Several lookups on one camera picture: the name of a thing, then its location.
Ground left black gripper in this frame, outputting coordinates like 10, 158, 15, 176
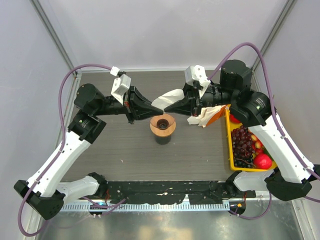
93, 83, 164, 124

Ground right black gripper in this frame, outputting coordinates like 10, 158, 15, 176
164, 81, 237, 117

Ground white paper sheet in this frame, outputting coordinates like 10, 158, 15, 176
151, 89, 185, 111

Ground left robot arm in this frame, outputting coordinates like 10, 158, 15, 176
14, 83, 164, 220

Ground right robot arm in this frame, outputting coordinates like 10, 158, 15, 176
163, 59, 320, 201

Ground white coffee filter stack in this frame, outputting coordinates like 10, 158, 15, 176
187, 107, 213, 128

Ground red apple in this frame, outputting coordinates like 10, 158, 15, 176
229, 114, 241, 124

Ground yellow plastic tray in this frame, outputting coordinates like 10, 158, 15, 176
225, 107, 277, 172

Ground dark red grape bunch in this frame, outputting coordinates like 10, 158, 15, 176
230, 125, 255, 169

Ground small red cherries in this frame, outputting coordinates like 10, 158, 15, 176
250, 134, 264, 155

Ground red pepper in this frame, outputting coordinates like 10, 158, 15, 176
253, 153, 273, 170

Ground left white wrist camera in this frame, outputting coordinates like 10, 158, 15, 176
110, 66, 131, 105

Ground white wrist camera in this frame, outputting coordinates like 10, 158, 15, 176
110, 66, 131, 105
184, 65, 211, 99

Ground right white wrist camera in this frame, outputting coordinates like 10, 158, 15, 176
184, 65, 211, 99

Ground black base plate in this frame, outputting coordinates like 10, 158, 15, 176
77, 180, 258, 205

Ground white slotted cable duct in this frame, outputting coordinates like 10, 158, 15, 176
60, 200, 230, 212

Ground aluminium frame rail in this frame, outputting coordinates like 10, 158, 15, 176
31, 179, 305, 203

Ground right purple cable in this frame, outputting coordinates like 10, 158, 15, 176
207, 42, 320, 220

